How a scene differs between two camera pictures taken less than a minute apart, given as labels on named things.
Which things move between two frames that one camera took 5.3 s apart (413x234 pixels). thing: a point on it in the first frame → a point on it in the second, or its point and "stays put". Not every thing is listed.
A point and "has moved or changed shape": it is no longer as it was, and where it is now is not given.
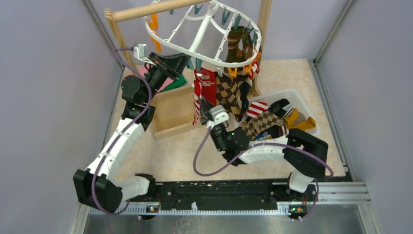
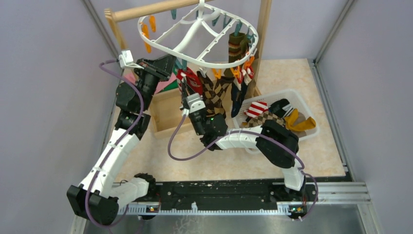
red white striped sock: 198,80 has moved or changed shape
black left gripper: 170,66 stays put
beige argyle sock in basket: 256,125 stays put
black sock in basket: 281,108 stays put
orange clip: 153,25 → 145,32
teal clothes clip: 198,64 has moved or changed shape
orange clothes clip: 233,73 → 218,74
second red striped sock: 255,108 stays put
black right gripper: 205,106 → 185,92
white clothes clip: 219,71 → 203,71
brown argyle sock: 224,93 → 212,94
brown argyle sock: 232,89 → 219,87
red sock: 204,85 → 192,79
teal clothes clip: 190,64 has moved or changed shape
